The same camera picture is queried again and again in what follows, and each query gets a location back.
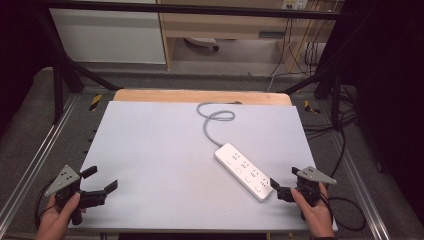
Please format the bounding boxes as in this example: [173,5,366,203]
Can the person's right hand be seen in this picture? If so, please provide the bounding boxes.
[290,182,336,240]

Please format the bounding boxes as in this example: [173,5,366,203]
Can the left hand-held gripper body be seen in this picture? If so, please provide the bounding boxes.
[44,164,108,226]

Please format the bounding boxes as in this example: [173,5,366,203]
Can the small white power strip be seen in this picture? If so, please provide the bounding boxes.
[183,36,221,52]

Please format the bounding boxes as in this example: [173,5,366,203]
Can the hanging black cable bundle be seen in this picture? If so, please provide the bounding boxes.
[267,16,335,82]

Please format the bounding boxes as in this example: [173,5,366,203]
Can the white table board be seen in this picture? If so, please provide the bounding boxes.
[68,100,338,234]

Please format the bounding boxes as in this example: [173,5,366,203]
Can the black curtain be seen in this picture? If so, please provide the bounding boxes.
[0,0,56,135]
[328,0,424,228]

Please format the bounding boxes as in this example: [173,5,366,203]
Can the wooden table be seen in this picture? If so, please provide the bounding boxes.
[112,88,294,107]

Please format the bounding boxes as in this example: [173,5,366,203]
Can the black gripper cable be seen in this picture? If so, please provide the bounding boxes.
[33,179,58,232]
[320,126,367,233]

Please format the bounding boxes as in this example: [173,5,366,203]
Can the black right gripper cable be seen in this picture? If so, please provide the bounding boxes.
[320,126,367,233]

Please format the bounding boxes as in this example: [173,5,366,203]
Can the grey power strip cable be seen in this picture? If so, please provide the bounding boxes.
[196,101,243,149]

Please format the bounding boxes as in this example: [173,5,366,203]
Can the aluminium floor rail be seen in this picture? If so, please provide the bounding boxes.
[328,131,393,240]
[0,94,80,228]

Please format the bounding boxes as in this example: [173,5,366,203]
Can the black floor cables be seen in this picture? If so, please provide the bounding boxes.
[301,84,360,142]

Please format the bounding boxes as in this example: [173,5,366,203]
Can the person's left hand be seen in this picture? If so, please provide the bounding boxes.
[34,192,87,240]

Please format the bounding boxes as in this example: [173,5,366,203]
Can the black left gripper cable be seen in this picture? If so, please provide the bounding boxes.
[33,179,58,232]

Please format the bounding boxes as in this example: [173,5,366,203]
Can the white cabinet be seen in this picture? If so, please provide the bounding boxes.
[49,7,167,65]

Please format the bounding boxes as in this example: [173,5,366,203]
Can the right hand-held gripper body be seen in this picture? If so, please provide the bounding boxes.
[276,166,338,221]

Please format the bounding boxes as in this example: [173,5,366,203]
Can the black metal frame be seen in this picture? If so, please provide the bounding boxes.
[31,0,355,132]

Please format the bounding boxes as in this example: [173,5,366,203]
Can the white wall socket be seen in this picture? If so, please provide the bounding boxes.
[281,0,309,11]

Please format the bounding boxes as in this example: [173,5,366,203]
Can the wooden desk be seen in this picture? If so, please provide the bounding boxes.
[156,0,338,73]

